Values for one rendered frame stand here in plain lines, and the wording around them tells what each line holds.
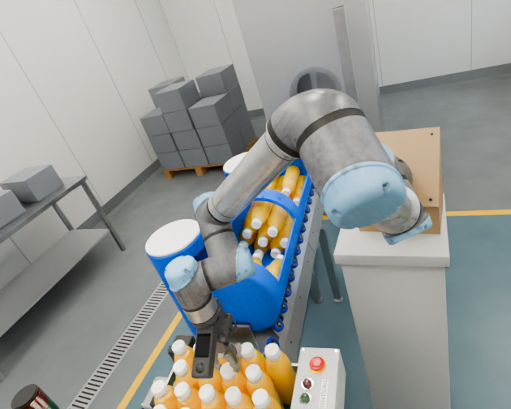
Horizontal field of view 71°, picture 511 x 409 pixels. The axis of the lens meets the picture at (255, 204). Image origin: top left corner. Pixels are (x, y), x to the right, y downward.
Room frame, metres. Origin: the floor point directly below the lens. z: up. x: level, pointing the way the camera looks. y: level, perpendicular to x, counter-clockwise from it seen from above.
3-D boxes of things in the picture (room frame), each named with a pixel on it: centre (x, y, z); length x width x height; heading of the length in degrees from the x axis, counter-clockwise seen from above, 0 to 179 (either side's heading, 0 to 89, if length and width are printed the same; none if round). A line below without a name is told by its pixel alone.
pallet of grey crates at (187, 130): (4.99, 0.38, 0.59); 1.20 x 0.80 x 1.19; 59
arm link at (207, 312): (0.66, 0.21, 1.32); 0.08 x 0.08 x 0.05
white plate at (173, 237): (1.51, 0.43, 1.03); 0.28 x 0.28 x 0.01
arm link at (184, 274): (0.65, 0.20, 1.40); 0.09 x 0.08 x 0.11; 92
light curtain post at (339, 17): (2.04, -0.74, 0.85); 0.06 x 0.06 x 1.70; 65
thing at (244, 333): (0.83, 0.18, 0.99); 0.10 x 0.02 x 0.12; 65
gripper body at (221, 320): (0.66, 0.20, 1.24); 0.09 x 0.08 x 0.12; 155
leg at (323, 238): (1.75, -0.32, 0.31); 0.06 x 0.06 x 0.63; 65
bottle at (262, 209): (1.27, -0.02, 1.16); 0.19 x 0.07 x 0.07; 155
